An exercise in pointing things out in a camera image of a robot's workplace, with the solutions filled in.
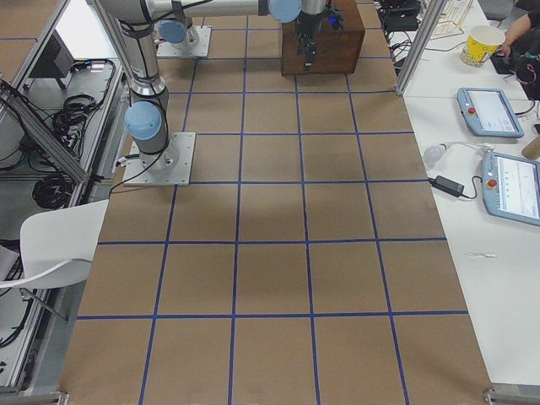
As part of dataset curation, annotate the black monitor on shelf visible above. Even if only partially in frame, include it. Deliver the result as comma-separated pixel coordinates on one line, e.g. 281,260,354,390
30,30,74,79

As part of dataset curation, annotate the yellow popcorn bucket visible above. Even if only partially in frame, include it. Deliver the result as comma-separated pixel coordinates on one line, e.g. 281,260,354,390
460,25,505,68

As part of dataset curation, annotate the white plastic chair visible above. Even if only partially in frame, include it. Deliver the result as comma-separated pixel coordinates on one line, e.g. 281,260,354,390
1,199,109,289

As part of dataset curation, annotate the white light bulb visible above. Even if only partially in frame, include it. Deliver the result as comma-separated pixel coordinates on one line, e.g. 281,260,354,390
423,143,447,167

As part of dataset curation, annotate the black power adapter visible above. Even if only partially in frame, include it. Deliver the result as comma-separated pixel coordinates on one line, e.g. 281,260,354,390
430,175,464,197

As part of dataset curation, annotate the teach pendant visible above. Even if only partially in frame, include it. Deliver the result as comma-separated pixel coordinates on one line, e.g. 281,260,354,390
456,88,525,138
481,152,539,226

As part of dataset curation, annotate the cardboard tube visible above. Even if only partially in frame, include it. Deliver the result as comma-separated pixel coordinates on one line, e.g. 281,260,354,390
521,136,540,160

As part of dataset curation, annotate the dark wooden drawer box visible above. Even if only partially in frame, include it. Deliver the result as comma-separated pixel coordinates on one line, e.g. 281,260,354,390
281,1,365,76

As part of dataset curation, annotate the upper teach pendant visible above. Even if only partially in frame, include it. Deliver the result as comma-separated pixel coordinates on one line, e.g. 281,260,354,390
456,88,525,138

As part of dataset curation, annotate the lower teach pendant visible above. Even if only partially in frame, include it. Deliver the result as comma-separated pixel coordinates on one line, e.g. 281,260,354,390
481,152,539,226

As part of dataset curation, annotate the black cable bundle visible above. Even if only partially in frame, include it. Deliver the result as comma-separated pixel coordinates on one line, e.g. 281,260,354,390
51,94,99,140

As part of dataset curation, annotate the wooden wire rack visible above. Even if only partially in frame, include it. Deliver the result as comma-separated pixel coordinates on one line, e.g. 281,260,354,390
431,0,473,40

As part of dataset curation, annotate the person in dark clothes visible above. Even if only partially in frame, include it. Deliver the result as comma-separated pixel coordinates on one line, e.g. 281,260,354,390
501,8,539,100

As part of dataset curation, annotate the aluminium frame post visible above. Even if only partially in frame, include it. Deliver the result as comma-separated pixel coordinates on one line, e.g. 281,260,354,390
395,0,446,95

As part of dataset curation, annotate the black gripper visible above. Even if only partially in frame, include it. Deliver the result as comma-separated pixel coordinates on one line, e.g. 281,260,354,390
295,16,321,68

